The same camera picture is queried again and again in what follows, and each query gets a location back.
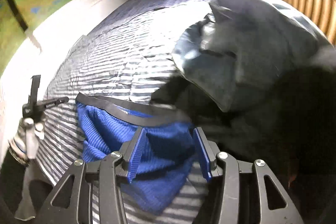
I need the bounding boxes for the blue striped boxer shorts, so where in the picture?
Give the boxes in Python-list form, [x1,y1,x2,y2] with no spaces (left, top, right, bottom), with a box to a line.
[75,93,195,214]

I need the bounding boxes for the gloved left hand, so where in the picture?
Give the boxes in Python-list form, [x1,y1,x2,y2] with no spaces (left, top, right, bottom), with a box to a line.
[9,118,45,165]

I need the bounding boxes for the dark teal garment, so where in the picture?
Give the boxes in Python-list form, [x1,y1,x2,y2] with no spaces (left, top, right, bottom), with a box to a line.
[151,0,335,140]

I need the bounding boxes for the striped grey blue quilt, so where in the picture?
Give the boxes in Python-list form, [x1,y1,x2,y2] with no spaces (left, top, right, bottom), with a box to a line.
[37,0,210,223]

